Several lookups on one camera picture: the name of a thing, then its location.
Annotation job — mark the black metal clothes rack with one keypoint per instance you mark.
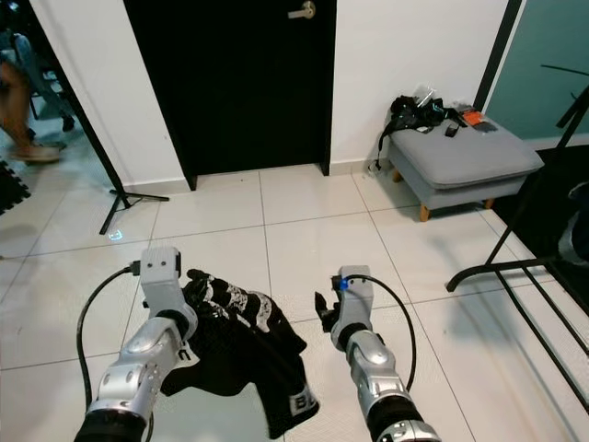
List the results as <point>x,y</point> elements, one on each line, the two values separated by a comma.
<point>479,273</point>

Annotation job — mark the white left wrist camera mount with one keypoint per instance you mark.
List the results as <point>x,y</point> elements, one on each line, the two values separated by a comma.
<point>159,276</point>

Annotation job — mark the black tripod stand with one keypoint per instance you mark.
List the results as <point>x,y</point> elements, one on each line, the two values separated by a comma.
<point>120,207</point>

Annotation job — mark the small orange box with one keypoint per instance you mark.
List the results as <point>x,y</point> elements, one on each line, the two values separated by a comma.
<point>474,118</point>

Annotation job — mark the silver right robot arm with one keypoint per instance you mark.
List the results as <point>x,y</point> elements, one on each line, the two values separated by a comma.
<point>377,378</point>

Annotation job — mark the black door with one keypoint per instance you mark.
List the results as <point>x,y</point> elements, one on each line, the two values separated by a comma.
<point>230,92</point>

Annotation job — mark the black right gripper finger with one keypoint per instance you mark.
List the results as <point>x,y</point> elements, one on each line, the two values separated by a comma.
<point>333,302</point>
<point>321,306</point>

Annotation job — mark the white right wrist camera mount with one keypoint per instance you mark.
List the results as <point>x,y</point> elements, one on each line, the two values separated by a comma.
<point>354,304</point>

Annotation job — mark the person leg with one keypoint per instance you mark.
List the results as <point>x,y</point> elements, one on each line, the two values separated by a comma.
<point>14,101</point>

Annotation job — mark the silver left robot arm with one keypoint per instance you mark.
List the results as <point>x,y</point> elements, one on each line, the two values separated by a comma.
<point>138,368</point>

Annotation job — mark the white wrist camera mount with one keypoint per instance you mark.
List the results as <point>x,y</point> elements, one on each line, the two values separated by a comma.
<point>159,276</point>
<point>354,304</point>

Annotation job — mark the grey office chair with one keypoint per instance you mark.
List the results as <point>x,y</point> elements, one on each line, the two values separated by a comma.
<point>51,83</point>

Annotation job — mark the grey upholstered ottoman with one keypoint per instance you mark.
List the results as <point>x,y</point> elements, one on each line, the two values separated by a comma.
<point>460,161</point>

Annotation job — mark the black shirt with white print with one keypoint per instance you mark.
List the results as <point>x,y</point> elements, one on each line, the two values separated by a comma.
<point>230,359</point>

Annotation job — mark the small black device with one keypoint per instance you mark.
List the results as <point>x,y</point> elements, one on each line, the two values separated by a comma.
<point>452,131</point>

